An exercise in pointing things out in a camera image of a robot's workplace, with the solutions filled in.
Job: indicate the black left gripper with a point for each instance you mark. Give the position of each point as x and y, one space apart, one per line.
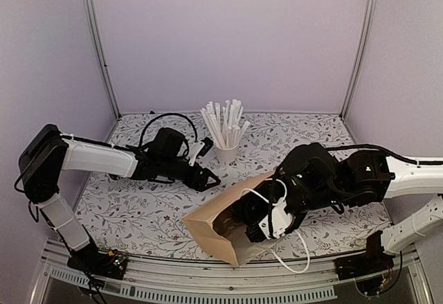
200 185

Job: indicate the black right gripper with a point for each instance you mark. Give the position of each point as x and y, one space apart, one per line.
274 192

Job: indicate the brown paper bag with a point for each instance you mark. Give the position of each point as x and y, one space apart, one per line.
219 232

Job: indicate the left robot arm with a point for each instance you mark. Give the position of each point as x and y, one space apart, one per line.
51 155

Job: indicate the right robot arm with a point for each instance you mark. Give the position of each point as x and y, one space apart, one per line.
311 178

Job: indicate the white paper straw cup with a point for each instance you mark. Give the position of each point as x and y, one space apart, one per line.
226 156

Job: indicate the paper-wrapped straws bundle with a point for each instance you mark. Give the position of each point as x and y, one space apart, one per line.
223 122

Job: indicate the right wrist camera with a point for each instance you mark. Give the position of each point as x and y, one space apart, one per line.
271 227

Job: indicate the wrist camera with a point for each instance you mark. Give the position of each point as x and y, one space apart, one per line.
271 227
199 149

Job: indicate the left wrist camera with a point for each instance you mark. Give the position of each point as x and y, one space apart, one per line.
199 149

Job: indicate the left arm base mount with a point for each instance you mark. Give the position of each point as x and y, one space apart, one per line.
92 261

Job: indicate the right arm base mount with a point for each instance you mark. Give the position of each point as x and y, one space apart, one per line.
372 260

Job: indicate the aluminium front rail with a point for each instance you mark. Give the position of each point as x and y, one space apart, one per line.
166 280

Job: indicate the right aluminium corner post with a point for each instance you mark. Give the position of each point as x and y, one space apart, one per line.
368 16

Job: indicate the aluminium corner post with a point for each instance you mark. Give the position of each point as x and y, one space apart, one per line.
103 67
368 16

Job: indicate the left aluminium corner post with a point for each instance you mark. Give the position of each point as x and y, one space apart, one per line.
103 67

